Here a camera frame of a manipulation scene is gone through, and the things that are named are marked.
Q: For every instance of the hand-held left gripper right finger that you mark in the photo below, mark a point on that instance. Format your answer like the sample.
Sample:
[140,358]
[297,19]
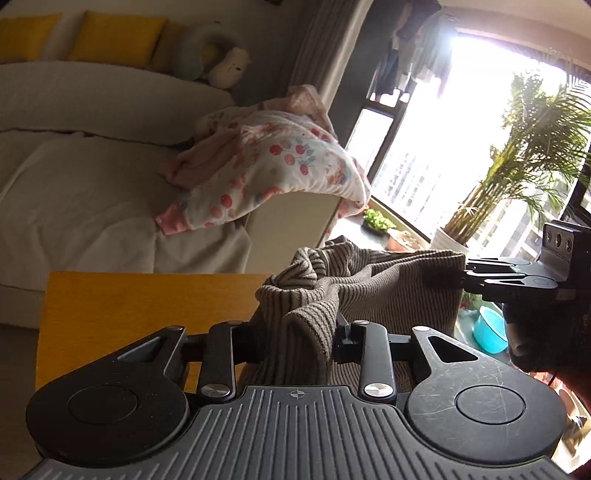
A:
[371,339]

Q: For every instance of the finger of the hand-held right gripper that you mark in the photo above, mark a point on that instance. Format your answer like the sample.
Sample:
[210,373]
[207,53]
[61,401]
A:
[503,265]
[508,281]

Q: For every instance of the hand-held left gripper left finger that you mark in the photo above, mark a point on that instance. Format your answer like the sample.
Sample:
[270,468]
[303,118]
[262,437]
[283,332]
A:
[221,344]

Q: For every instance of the grey striped knit garment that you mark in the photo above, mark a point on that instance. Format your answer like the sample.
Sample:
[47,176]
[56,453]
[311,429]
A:
[392,295]

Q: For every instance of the person's right hand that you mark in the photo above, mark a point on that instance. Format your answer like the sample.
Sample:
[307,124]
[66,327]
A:
[545,332]

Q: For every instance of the blue plastic basin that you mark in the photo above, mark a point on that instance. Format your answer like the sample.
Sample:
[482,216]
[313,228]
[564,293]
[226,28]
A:
[490,333]

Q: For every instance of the white plant pot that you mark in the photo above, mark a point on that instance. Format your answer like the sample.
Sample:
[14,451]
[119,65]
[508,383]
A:
[448,242]

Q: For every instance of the palm plant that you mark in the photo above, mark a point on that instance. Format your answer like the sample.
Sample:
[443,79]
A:
[535,152]

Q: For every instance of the brown plant pot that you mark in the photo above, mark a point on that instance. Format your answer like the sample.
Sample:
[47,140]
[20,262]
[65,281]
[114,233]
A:
[400,241]

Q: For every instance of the green sprouts in dark tray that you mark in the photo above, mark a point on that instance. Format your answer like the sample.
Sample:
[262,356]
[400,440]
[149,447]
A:
[377,221]

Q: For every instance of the pink cloth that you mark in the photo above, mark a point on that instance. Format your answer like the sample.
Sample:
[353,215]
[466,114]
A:
[207,161]

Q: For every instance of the cherry print blanket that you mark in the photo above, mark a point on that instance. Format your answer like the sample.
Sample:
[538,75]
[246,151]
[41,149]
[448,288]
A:
[286,161]

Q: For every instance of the beige covered sofa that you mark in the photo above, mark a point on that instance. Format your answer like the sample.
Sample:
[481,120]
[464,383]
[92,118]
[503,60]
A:
[92,194]

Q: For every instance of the hanging grey garment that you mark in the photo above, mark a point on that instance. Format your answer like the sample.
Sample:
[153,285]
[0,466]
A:
[431,50]

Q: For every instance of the white plush bear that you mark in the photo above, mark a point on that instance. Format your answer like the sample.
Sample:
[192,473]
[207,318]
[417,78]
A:
[228,67]

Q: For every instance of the grey curtain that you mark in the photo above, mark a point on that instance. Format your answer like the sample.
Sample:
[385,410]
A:
[318,46]

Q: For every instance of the grey yellow neck pillow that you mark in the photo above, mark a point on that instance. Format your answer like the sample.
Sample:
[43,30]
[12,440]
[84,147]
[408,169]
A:
[196,53]

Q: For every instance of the yellow cushion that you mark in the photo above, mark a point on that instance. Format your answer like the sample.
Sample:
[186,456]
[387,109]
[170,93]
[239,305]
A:
[115,39]
[25,37]
[168,48]

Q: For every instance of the dark window frame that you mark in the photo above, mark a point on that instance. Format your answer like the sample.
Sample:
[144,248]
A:
[383,113]

